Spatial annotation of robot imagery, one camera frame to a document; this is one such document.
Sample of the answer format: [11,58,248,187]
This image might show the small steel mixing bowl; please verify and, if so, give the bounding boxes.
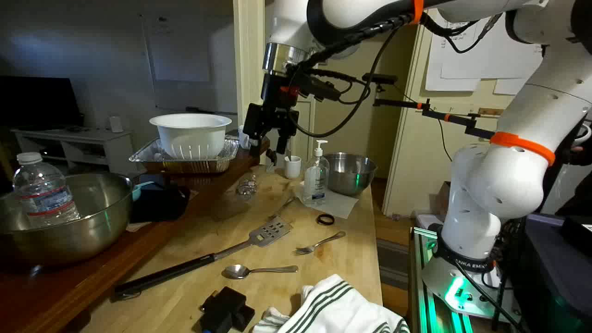
[322,150,378,198]

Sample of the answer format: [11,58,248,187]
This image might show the aluminium foil tray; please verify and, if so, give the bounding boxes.
[128,135,243,176]

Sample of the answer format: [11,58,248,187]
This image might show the slotted metal spatula black handle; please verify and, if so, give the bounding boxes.
[109,219,292,304]

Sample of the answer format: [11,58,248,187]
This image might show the metal spoon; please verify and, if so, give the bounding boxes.
[220,263,300,281]
[294,230,348,257]

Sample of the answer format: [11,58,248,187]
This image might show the large steel mixing bowl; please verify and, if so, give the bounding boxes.
[0,172,133,269]

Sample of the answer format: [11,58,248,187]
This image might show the small black box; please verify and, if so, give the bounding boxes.
[196,285,257,333]

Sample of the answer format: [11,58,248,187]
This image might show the black pole with orange clamps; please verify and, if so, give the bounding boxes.
[370,96,498,141]

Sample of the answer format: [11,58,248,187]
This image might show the clear soap pump bottle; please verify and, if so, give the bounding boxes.
[304,139,331,204]

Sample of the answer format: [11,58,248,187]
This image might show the white striped dish towel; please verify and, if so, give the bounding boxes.
[250,272,413,333]

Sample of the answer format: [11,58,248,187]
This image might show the white paper sheet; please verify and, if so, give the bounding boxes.
[292,182,361,222]

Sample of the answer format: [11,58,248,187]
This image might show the white papers on wall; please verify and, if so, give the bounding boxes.
[424,22,546,98]

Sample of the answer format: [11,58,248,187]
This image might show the crushed clear plastic bottle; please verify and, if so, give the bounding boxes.
[233,172,259,200]

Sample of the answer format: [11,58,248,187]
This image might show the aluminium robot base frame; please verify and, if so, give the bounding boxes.
[407,211,526,333]

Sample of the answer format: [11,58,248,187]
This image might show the clear plastic water bottle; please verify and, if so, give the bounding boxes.
[11,150,83,226]

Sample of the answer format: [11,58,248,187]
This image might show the white plastic colander dish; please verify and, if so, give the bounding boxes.
[148,111,233,161]

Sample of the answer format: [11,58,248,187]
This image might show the black bag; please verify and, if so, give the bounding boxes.
[128,174,191,226]

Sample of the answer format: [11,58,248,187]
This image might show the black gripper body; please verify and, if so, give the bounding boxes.
[241,91,302,143]

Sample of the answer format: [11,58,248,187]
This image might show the black equipment cabinet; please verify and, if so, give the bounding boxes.
[520,211,592,333]

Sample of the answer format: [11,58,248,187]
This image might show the black television screen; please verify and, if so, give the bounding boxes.
[0,74,87,133]

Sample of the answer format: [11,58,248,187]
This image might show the white low shelf unit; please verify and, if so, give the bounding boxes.
[9,126,139,178]

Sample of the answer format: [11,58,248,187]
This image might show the white wall board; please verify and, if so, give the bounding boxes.
[143,8,213,85]

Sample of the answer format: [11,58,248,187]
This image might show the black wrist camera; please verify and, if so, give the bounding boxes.
[270,63,344,104]

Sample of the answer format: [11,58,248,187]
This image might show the small white mug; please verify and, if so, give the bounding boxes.
[283,154,304,182]

